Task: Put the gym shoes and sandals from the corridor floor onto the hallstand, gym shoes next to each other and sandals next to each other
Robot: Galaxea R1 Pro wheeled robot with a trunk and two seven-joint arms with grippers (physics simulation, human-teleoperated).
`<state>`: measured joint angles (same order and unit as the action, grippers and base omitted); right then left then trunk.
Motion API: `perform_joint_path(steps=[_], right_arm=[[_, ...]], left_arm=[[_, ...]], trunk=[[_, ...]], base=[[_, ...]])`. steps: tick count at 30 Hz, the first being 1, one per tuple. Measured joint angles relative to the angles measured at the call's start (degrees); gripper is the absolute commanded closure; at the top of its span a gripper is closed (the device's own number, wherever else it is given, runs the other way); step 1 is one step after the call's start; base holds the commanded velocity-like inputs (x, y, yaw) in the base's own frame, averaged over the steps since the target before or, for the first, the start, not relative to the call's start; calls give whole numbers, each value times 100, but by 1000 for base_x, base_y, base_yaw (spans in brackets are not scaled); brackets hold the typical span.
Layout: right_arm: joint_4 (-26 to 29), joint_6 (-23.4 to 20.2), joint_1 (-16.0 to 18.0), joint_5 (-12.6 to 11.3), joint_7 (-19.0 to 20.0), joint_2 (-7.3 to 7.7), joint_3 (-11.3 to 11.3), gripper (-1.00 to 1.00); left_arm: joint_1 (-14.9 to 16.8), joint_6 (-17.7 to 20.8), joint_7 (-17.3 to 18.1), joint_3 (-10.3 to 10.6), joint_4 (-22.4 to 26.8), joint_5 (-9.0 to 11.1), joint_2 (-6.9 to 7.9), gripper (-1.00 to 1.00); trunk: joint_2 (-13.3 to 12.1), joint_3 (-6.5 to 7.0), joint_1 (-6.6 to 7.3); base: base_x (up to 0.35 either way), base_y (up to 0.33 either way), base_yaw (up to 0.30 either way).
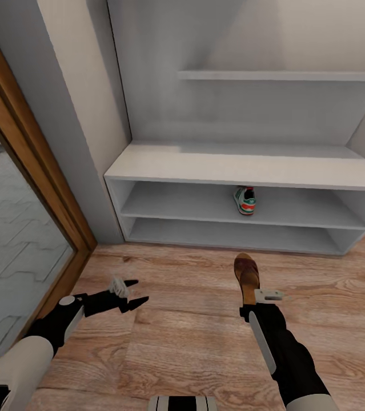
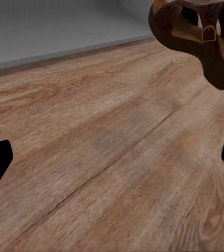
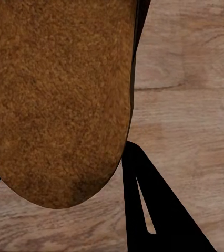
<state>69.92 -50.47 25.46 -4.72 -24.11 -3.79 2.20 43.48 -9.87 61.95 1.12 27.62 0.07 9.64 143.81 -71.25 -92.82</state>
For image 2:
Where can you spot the sandal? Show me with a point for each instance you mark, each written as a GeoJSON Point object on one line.
{"type": "Point", "coordinates": [175, 25]}

